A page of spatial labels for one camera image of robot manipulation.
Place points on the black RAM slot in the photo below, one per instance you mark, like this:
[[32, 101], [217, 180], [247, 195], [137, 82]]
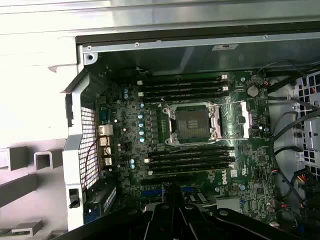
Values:
[[185, 90], [192, 164], [180, 84], [187, 77], [192, 150], [187, 170], [192, 157], [180, 96]]

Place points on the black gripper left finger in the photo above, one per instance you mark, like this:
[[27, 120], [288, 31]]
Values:
[[160, 222]]

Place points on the thin metal locking lever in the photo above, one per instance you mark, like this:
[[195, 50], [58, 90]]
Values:
[[195, 145], [165, 103]]

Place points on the CPU socket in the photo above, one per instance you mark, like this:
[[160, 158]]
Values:
[[191, 122]]

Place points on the silver chipset heatsink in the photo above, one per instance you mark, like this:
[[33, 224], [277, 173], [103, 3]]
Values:
[[228, 203]]

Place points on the grey parts rack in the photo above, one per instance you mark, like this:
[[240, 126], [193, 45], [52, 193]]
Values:
[[20, 188]]

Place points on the open black PC case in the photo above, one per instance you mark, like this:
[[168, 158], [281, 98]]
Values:
[[175, 58]]

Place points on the silver perforated drive cage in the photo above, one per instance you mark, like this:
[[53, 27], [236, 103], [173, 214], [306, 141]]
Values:
[[312, 130]]

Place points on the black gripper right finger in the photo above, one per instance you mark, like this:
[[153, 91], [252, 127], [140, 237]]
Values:
[[190, 222]]

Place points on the green RAM stick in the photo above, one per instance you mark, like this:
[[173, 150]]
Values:
[[12, 234]]

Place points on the metal socket cover frame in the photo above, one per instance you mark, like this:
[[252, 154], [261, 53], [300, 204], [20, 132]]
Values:
[[245, 130]]

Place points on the green motherboard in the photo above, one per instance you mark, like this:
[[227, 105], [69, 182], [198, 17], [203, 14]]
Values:
[[240, 155]]

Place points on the round silver coin battery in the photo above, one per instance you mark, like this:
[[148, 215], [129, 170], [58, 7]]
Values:
[[252, 91]]

